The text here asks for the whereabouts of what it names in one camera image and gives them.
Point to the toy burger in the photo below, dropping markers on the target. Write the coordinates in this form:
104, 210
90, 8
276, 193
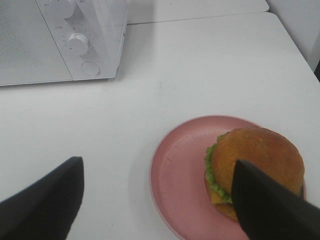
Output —
271, 152

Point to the pink round plate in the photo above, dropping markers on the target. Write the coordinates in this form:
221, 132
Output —
177, 180

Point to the white microwave oven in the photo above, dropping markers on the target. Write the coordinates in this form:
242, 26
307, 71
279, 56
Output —
103, 22

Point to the white microwave door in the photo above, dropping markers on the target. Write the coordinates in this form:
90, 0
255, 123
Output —
28, 52

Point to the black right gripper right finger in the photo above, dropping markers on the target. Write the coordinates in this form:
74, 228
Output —
268, 211

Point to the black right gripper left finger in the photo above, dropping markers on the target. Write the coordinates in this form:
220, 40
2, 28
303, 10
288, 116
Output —
46, 209

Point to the white round door button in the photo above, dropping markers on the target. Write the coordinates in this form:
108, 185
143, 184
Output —
90, 68

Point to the white microwave knob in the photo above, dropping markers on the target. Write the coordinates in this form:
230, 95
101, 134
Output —
78, 44
63, 8

